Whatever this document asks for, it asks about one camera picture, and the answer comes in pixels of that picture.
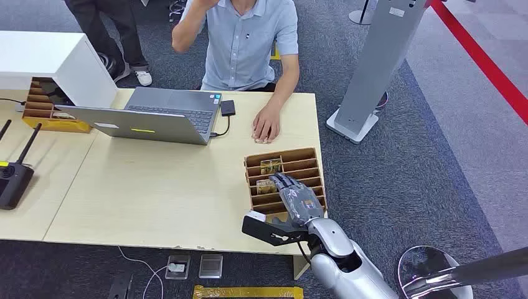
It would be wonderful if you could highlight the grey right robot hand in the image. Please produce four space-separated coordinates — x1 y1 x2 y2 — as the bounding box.
268 172 325 227

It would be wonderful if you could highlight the gold patterned card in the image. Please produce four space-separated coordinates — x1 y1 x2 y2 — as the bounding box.
255 179 278 195
260 158 283 176

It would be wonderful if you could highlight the wooden slotted card rack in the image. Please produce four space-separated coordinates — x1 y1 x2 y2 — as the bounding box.
243 147 328 216

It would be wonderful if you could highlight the person's left hand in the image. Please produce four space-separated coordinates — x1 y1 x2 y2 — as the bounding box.
252 105 281 145

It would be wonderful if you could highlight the standing person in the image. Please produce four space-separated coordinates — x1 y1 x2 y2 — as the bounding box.
64 0 153 87

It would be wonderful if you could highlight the yellow floor tape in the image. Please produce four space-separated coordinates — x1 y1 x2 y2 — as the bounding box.
192 285 304 299

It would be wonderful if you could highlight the closed floor socket plate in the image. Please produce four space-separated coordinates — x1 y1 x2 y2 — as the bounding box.
198 254 224 280

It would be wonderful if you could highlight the floor power socket plate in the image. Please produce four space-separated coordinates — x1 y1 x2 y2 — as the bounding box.
164 254 192 280

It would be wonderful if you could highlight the grey kiosk stand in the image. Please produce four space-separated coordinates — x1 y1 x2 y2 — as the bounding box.
326 0 430 145

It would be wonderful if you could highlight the grey open laptop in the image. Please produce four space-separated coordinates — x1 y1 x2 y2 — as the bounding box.
56 87 223 146

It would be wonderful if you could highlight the round stanchion base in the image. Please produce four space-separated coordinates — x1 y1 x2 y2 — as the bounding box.
348 0 374 26

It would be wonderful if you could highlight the red barrier belt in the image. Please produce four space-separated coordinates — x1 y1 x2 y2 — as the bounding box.
428 0 528 125

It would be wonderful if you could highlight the wooden rack on yellow base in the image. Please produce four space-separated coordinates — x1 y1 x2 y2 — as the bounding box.
21 77 92 134

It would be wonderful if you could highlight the white cabinet box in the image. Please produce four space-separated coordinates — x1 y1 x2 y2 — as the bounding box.
0 30 119 110

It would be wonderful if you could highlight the black remote controller with antennas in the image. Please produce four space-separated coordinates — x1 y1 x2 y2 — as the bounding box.
0 120 43 211

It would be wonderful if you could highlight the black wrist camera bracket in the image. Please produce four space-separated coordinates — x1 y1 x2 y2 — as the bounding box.
242 211 310 248

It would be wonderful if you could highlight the black usb cable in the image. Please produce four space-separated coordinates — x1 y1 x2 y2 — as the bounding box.
210 115 231 138

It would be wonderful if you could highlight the white power cable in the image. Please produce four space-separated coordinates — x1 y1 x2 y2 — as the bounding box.
117 246 186 299

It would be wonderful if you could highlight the chrome stanchion post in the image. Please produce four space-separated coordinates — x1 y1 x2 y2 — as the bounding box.
397 245 528 299

